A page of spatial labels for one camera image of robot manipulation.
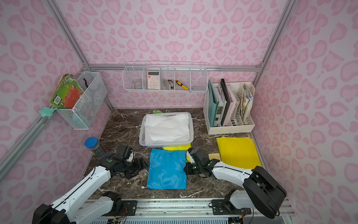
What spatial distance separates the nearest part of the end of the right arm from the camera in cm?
63

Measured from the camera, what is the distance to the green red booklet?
68 cm

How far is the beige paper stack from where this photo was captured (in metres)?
0.92
